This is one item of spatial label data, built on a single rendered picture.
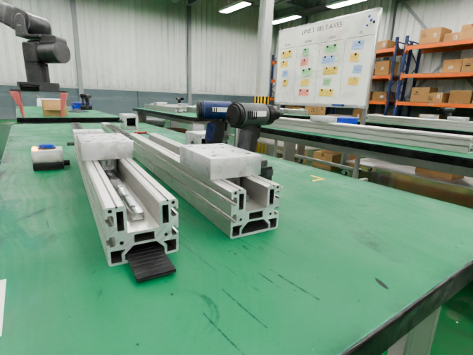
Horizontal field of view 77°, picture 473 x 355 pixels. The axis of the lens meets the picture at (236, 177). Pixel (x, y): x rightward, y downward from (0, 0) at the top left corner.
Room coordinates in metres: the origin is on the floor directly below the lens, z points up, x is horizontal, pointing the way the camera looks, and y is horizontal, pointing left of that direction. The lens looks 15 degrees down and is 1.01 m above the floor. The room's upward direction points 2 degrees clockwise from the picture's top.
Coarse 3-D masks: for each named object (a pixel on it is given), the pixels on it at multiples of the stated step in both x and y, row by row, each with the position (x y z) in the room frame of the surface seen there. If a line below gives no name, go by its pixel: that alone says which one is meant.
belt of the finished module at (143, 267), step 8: (136, 248) 0.40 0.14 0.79; (144, 248) 0.40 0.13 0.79; (152, 248) 0.40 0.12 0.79; (160, 248) 0.40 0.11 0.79; (128, 256) 0.37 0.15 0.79; (136, 256) 0.37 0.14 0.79; (144, 256) 0.38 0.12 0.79; (152, 256) 0.38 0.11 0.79; (160, 256) 0.38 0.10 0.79; (136, 264) 0.35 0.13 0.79; (144, 264) 0.36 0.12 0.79; (152, 264) 0.36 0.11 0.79; (160, 264) 0.36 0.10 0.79; (168, 264) 0.36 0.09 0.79; (136, 272) 0.34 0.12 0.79; (144, 272) 0.34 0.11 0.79; (152, 272) 0.34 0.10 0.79; (160, 272) 0.34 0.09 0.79; (168, 272) 0.34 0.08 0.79
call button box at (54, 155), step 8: (32, 152) 0.85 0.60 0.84; (40, 152) 0.86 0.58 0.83; (48, 152) 0.87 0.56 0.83; (56, 152) 0.88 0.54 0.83; (32, 160) 0.85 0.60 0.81; (40, 160) 0.86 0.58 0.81; (48, 160) 0.87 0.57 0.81; (56, 160) 0.88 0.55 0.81; (64, 160) 0.92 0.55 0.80; (40, 168) 0.86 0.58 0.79; (48, 168) 0.87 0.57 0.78; (56, 168) 0.88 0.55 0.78
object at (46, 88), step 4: (40, 88) 0.88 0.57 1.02; (44, 88) 0.88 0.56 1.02; (48, 88) 0.89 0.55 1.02; (52, 88) 0.89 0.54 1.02; (56, 88) 0.90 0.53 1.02; (60, 92) 0.92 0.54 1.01; (64, 92) 0.91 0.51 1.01; (64, 96) 0.91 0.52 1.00; (64, 100) 0.91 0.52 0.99; (64, 104) 0.91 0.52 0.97
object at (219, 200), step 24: (144, 144) 0.95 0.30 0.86; (168, 144) 0.97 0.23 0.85; (168, 168) 0.74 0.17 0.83; (192, 192) 0.60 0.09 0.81; (216, 192) 0.53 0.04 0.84; (240, 192) 0.47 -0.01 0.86; (264, 192) 0.50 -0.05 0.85; (216, 216) 0.50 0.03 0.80; (240, 216) 0.47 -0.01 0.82; (264, 216) 0.49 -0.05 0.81
